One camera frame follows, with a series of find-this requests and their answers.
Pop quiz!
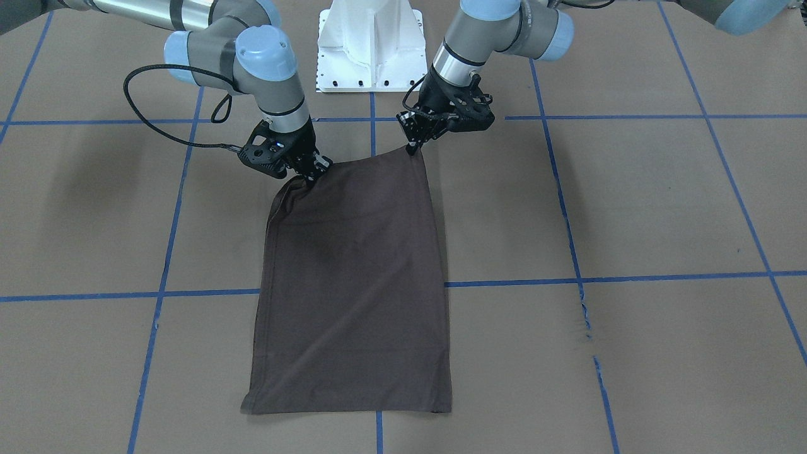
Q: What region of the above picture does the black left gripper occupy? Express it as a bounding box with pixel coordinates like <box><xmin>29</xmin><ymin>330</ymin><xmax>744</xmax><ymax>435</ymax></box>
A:
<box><xmin>396</xmin><ymin>67</ymin><xmax>495</xmax><ymax>156</ymax></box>

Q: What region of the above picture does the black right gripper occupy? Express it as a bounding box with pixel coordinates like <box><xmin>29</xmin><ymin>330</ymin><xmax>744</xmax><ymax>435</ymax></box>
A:
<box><xmin>238</xmin><ymin>120</ymin><xmax>334</xmax><ymax>185</ymax></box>

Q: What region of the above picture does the dark brown t-shirt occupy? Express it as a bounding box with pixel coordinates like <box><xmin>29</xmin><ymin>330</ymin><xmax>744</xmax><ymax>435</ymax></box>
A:
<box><xmin>240</xmin><ymin>148</ymin><xmax>452</xmax><ymax>416</ymax></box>

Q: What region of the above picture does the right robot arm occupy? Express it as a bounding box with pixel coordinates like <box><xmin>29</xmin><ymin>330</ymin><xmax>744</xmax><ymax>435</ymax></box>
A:
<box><xmin>42</xmin><ymin>1</ymin><xmax>332</xmax><ymax>185</ymax></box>

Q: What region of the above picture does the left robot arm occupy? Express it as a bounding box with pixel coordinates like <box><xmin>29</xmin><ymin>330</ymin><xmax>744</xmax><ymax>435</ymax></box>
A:
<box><xmin>396</xmin><ymin>1</ymin><xmax>576</xmax><ymax>154</ymax></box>

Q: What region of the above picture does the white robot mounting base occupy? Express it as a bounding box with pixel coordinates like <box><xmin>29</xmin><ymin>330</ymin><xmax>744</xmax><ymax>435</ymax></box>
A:
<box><xmin>315</xmin><ymin>1</ymin><xmax>429</xmax><ymax>93</ymax></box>

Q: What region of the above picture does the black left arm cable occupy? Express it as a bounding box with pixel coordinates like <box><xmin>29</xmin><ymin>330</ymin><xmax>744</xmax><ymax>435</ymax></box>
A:
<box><xmin>401</xmin><ymin>74</ymin><xmax>433</xmax><ymax>114</ymax></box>

